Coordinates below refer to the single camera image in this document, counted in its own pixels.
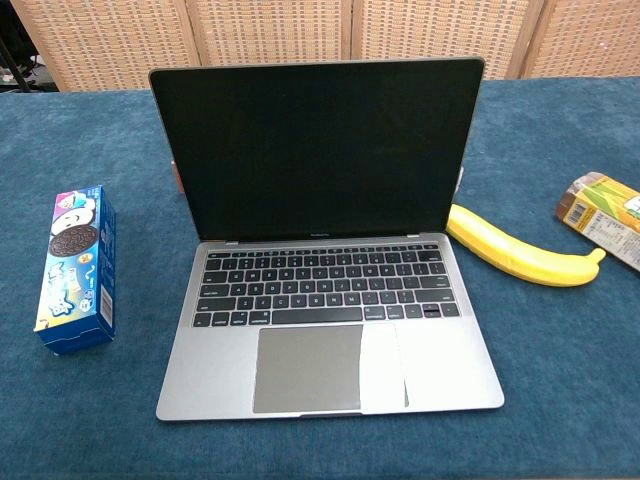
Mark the black tripod stand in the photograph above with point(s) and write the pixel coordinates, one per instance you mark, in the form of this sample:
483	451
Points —
12	55

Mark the yellow banana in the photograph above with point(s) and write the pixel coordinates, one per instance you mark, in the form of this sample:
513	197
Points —
520	255

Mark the grey laptop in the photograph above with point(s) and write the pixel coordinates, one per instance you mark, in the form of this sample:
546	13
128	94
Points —
320	370

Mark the woven wooden folding screen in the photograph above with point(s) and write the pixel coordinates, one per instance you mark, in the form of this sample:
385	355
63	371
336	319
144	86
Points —
275	30

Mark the orange wafer biscuit box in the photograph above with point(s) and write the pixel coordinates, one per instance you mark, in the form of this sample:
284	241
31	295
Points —
177	177

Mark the blue table cloth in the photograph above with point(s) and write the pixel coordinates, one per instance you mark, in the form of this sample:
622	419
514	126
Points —
100	425

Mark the narrow blue Oreo box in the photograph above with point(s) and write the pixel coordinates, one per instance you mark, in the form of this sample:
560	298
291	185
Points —
75	270

